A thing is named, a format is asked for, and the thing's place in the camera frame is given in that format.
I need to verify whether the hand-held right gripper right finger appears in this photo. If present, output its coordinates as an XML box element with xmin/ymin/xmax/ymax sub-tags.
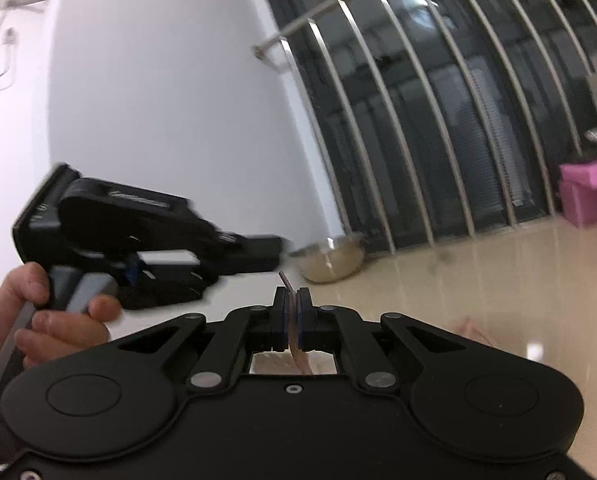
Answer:
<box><xmin>297</xmin><ymin>287</ymin><xmax>471</xmax><ymax>392</ymax></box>

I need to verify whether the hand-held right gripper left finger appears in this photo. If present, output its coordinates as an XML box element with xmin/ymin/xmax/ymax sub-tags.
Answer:
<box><xmin>118</xmin><ymin>287</ymin><xmax>294</xmax><ymax>392</ymax></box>

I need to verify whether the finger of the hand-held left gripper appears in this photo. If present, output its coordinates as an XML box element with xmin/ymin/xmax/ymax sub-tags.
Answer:
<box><xmin>198</xmin><ymin>234</ymin><xmax>284</xmax><ymax>277</ymax></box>
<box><xmin>121</xmin><ymin>270</ymin><xmax>216</xmax><ymax>311</ymax></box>

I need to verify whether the pink shoelace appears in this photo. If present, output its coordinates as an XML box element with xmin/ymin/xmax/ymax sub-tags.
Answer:
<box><xmin>278</xmin><ymin>271</ymin><xmax>314</xmax><ymax>376</ymax></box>

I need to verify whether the person's left hand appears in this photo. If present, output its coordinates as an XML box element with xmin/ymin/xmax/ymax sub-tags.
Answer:
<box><xmin>0</xmin><ymin>262</ymin><xmax>122</xmax><ymax>371</ymax></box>

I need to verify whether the steel bowl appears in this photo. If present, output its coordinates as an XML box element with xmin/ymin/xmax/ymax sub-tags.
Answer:
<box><xmin>291</xmin><ymin>236</ymin><xmax>366</xmax><ymax>283</ymax></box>

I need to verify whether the dark louvred window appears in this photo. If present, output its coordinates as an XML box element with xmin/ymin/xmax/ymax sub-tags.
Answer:
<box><xmin>258</xmin><ymin>0</ymin><xmax>597</xmax><ymax>253</ymax></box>

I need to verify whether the steel window railing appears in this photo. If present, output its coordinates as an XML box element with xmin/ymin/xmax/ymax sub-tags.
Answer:
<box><xmin>252</xmin><ymin>0</ymin><xmax>597</xmax><ymax>256</ymax></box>

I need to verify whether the magenta cube box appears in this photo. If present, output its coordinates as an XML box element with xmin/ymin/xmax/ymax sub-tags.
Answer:
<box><xmin>561</xmin><ymin>180</ymin><xmax>597</xmax><ymax>228</ymax></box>

